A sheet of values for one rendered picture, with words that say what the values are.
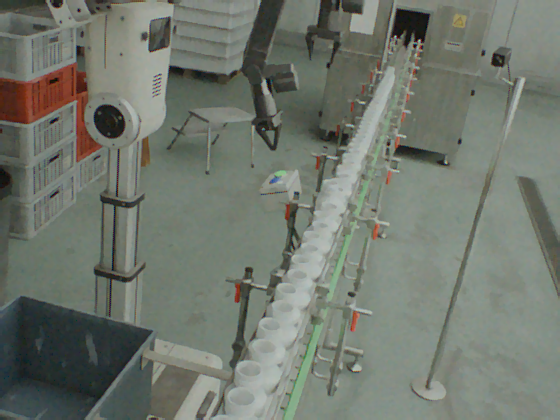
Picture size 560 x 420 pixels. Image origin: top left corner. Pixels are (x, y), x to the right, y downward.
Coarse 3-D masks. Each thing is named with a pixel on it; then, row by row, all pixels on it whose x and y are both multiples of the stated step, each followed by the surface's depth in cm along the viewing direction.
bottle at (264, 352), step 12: (252, 348) 90; (264, 348) 92; (276, 348) 90; (252, 360) 89; (264, 360) 89; (276, 360) 90; (264, 372) 89; (276, 372) 91; (264, 384) 89; (276, 384) 90
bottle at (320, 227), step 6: (318, 222) 133; (324, 222) 133; (312, 228) 132; (318, 228) 130; (324, 228) 131; (324, 234) 131; (324, 240) 132; (324, 246) 132; (330, 246) 134; (324, 252) 132; (324, 258) 133; (324, 276) 137; (318, 294) 136
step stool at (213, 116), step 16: (192, 112) 474; (208, 112) 478; (224, 112) 485; (240, 112) 492; (176, 128) 497; (192, 128) 503; (208, 128) 464; (224, 128) 516; (208, 144) 466; (208, 160) 470
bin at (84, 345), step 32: (0, 320) 124; (32, 320) 131; (64, 320) 129; (96, 320) 127; (0, 352) 127; (32, 352) 135; (64, 352) 133; (96, 352) 131; (128, 352) 129; (0, 384) 130; (32, 384) 136; (64, 384) 136; (96, 384) 134; (128, 384) 116; (0, 416) 99; (32, 416) 128; (64, 416) 129; (96, 416) 103; (128, 416) 120
